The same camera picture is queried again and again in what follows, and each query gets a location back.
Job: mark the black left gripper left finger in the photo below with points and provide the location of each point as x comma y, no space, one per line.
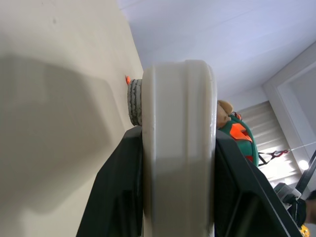
111,192

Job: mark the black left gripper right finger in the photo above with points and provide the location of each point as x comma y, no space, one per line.
244,205

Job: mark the white plastic bottle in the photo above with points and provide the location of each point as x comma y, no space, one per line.
177,138

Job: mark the silver and black machine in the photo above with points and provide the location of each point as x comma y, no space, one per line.
290,197

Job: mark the teddy bear in green outfit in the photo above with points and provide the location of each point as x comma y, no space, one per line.
244,138

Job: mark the small yellow object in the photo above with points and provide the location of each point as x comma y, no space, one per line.
305,232

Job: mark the white window blind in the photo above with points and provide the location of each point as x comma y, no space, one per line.
269,128

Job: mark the grey striped round object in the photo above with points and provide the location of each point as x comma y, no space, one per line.
134,102

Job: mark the tan plush toy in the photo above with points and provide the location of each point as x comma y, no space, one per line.
224,111

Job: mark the small orange tag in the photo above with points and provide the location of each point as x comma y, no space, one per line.
127,79

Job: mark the black metal frame bar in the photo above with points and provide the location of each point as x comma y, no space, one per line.
307,170

